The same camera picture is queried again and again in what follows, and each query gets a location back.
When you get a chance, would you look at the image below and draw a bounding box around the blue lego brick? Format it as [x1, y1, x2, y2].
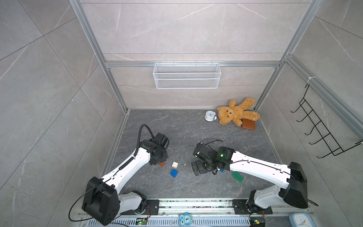
[170, 169, 178, 178]

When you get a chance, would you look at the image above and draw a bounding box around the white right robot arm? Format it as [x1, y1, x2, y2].
[192, 143, 308, 214]

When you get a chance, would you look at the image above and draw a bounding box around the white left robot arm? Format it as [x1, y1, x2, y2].
[82, 133, 169, 226]

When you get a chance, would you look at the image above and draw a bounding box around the green lego brick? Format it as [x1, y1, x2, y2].
[232, 172, 244, 183]

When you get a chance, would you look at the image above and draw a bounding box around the white alarm clock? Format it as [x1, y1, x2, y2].
[204, 110, 217, 122]

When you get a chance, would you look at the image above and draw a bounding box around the brown teddy bear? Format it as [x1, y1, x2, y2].
[217, 97, 260, 126]

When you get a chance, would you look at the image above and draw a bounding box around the brown leather wallet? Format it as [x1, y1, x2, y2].
[241, 119, 256, 131]

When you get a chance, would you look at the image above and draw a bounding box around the blue owl figurine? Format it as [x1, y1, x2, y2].
[178, 212, 193, 227]

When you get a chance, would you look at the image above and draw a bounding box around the white blue desk clock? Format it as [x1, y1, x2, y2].
[289, 213, 316, 227]

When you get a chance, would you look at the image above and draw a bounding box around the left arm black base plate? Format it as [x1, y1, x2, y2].
[123, 199, 160, 215]

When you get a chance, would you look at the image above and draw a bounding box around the white wire mesh basket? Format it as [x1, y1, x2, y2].
[153, 63, 222, 89]

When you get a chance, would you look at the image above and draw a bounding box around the black wire hook rack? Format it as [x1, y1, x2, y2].
[290, 85, 363, 159]

